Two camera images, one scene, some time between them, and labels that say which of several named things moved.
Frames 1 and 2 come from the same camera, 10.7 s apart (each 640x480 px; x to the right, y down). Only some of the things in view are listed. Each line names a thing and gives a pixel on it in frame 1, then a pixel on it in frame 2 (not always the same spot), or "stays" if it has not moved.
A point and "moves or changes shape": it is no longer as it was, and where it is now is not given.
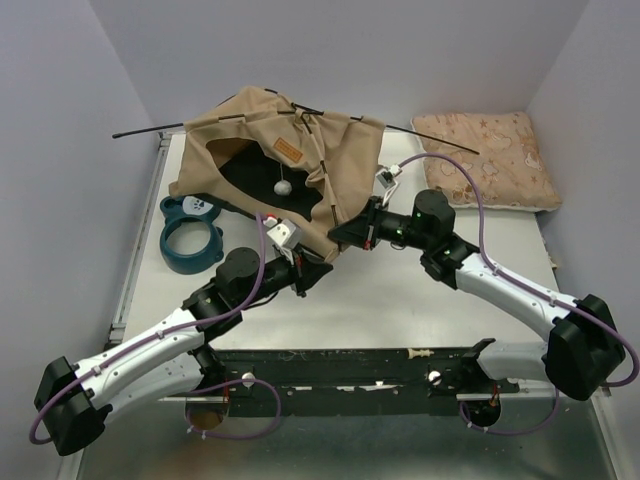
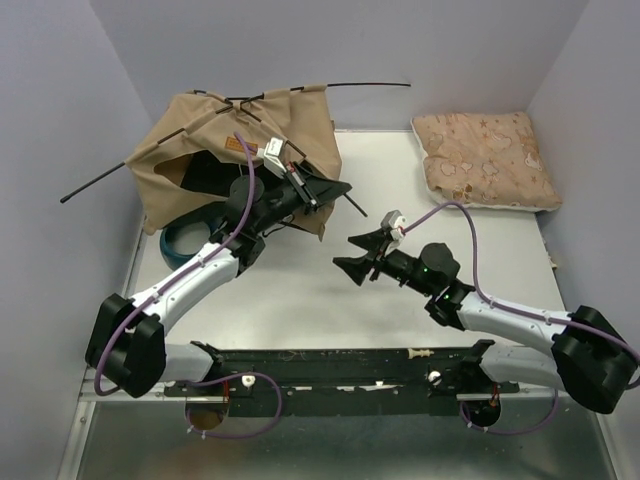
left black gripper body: x=293 y=268 -> x=295 y=179
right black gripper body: x=386 y=224 -> x=397 y=265
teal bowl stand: x=195 y=207 -> x=183 y=239
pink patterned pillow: x=511 y=167 stays
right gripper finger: x=356 y=231 -> x=356 y=268
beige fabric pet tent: x=281 y=161 moves or changes shape
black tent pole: x=303 y=113 -> x=293 y=145
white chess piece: x=422 y=353 stays
